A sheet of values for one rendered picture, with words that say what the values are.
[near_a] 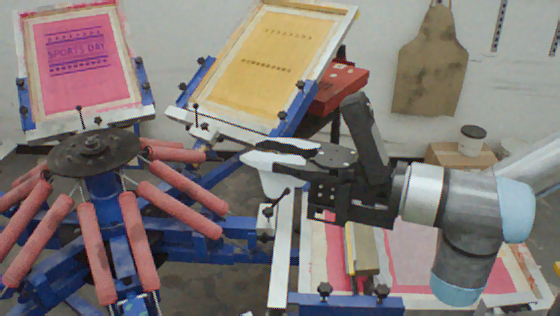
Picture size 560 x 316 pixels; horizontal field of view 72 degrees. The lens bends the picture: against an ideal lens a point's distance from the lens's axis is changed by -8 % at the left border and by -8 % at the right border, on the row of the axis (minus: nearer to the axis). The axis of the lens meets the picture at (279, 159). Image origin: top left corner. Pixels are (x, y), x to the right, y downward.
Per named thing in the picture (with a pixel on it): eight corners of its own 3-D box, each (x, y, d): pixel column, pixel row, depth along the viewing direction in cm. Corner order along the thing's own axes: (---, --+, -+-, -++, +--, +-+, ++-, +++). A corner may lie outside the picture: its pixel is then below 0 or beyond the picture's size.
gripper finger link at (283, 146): (254, 174, 62) (309, 192, 57) (255, 136, 59) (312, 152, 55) (266, 166, 64) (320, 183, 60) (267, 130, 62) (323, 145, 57)
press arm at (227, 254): (456, 262, 147) (460, 250, 144) (460, 274, 142) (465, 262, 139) (126, 246, 155) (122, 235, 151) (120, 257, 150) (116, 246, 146)
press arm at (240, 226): (277, 229, 144) (277, 218, 142) (275, 241, 139) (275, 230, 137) (227, 227, 145) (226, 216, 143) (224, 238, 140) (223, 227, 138)
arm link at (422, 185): (443, 183, 45) (444, 156, 52) (402, 175, 47) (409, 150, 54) (430, 238, 49) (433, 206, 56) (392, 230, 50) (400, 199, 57)
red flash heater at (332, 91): (307, 69, 277) (307, 52, 270) (370, 84, 255) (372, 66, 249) (251, 100, 234) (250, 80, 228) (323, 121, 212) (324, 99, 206)
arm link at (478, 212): (520, 264, 46) (544, 208, 42) (428, 245, 50) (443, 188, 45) (514, 223, 52) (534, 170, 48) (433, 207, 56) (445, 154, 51)
